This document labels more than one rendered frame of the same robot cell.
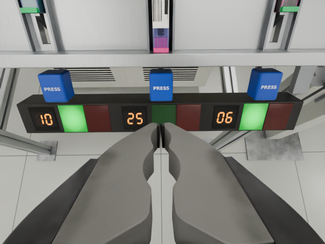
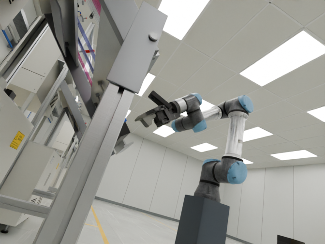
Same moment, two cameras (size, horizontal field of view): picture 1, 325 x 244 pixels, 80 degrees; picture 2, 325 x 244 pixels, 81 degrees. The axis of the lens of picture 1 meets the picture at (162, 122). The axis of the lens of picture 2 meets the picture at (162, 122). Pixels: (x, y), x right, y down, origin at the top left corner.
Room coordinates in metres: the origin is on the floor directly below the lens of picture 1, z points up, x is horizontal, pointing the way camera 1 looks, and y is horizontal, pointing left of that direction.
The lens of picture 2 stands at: (0.12, 0.79, 0.46)
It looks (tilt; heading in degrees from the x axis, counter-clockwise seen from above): 23 degrees up; 256
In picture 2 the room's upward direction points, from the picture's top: 17 degrees clockwise
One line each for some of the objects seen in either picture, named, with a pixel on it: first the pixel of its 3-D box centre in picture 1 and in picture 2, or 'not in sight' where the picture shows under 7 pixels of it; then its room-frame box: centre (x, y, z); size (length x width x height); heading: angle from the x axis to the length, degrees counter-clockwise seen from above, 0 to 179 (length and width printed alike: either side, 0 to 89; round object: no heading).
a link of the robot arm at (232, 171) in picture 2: not in sight; (234, 136); (-0.55, -0.10, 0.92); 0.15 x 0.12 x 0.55; 104
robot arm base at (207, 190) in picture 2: not in sight; (208, 190); (-0.52, -0.23, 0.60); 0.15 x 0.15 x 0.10
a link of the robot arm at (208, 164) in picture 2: not in sight; (212, 171); (-0.52, -0.22, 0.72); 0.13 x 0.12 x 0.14; 104
